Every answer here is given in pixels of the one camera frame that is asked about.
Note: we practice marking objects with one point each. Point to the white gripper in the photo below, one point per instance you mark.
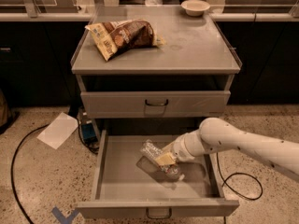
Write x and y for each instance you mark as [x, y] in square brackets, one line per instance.
[178, 148]

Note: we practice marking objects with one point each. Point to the clear plastic water bottle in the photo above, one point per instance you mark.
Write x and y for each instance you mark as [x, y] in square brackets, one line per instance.
[151, 152]

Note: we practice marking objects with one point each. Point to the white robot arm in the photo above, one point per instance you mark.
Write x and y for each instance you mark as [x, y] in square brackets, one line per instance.
[216, 135]

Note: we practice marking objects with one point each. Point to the open grey bottom drawer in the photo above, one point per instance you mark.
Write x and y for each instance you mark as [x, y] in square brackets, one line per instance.
[127, 184]

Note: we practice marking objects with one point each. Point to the closed grey upper drawer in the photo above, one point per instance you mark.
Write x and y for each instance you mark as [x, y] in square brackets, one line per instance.
[154, 104]

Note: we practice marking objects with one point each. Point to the blue power box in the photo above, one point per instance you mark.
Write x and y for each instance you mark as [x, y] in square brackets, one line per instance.
[88, 133]

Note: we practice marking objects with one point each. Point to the white paper sheet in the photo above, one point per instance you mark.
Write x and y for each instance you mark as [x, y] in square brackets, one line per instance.
[58, 131]

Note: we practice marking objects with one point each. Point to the brown chip bag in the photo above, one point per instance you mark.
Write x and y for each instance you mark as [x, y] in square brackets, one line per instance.
[115, 37]

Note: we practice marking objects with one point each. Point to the white bowl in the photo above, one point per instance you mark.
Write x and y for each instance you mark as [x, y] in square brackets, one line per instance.
[195, 8]

